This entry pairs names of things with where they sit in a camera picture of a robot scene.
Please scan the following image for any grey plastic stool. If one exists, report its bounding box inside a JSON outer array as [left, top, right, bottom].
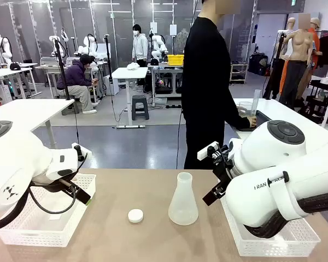
[[131, 94, 150, 121]]

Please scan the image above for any clear plastic graduated cylinder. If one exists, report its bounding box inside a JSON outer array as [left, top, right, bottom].
[[250, 89, 262, 121]]

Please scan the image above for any white side table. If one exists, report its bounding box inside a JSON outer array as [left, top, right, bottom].
[[0, 98, 75, 150]]

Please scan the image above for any bare beige mannequin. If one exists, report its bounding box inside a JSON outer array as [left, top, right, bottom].
[[278, 13, 315, 110]]

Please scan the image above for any translucent plastic conical flask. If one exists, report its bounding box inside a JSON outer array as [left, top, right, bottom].
[[168, 172, 200, 226]]

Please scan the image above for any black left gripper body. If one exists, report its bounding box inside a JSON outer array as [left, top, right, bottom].
[[31, 173, 80, 192]]

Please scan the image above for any white office desk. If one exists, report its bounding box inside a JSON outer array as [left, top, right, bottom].
[[0, 66, 39, 99]]

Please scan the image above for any white perforated plastic basket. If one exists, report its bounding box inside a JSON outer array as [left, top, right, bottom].
[[0, 174, 97, 248], [220, 190, 321, 258]]

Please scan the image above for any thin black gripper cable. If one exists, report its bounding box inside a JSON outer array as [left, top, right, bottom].
[[28, 178, 80, 215]]

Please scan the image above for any white mannequin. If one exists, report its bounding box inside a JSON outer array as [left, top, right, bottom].
[[283, 17, 297, 59]]

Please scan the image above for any person's right forearm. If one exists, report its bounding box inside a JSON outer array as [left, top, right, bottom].
[[226, 108, 256, 130]]

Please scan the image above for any standing person white hoodie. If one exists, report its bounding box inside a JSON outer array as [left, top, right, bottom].
[[131, 23, 149, 68]]

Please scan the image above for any mannequin in orange clothes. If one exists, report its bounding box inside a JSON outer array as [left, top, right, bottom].
[[307, 17, 324, 68]]

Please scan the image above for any seated person purple hoodie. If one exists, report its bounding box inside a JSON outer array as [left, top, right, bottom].
[[56, 53, 99, 115]]

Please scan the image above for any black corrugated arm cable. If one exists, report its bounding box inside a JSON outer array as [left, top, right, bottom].
[[242, 194, 328, 240], [0, 187, 34, 233]]

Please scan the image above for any person in black sweater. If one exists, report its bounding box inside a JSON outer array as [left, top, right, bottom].
[[180, 0, 259, 170]]

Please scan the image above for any black plastic tray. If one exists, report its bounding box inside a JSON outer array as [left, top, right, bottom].
[[236, 109, 273, 133]]

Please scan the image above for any black luggage pile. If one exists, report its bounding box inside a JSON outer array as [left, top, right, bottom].
[[248, 52, 269, 76]]

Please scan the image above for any white round flask cap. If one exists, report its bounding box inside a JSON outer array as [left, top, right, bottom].
[[127, 209, 144, 224]]

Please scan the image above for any wooden shoe rack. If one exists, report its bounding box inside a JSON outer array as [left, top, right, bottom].
[[230, 62, 249, 85]]

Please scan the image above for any yellow plastic crate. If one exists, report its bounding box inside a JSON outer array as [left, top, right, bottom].
[[167, 53, 185, 66]]

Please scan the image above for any white standing desk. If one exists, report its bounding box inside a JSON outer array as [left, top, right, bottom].
[[111, 66, 149, 129]]

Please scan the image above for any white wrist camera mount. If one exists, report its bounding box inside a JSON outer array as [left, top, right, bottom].
[[197, 141, 222, 162], [71, 141, 93, 163]]

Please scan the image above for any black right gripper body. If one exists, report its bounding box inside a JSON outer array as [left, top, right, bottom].
[[212, 145, 237, 187]]

